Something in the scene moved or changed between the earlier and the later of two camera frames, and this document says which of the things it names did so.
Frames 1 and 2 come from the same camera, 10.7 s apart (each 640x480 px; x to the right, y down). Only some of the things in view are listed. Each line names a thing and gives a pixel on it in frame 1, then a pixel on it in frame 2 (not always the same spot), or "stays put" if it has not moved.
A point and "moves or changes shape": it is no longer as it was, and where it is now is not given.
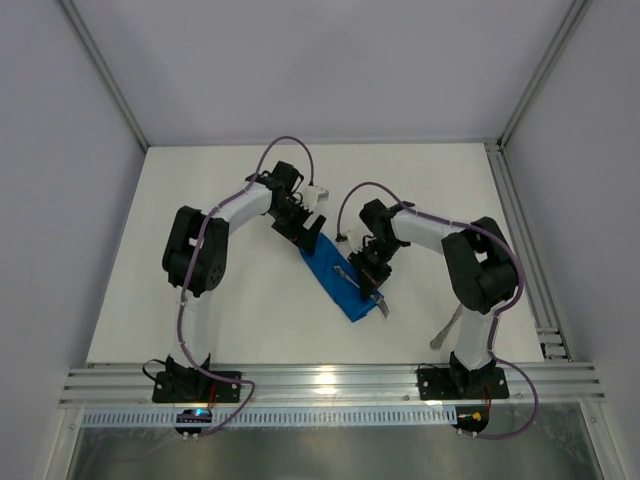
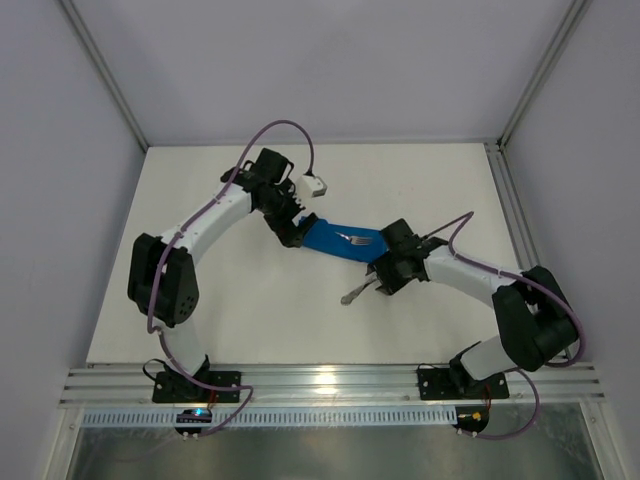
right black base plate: (437, 384) stays put
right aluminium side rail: (543, 310) stays put
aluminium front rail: (331, 386) stays put
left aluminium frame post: (100, 61) stays put
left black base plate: (193, 387) stays put
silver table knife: (436, 342) -> (349, 297)
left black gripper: (300, 226) stays put
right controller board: (472, 418) stays put
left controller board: (195, 415) stays put
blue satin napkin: (340, 278) moves or changes shape
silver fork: (378, 300) moves or changes shape
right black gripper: (371, 266) -> (388, 270)
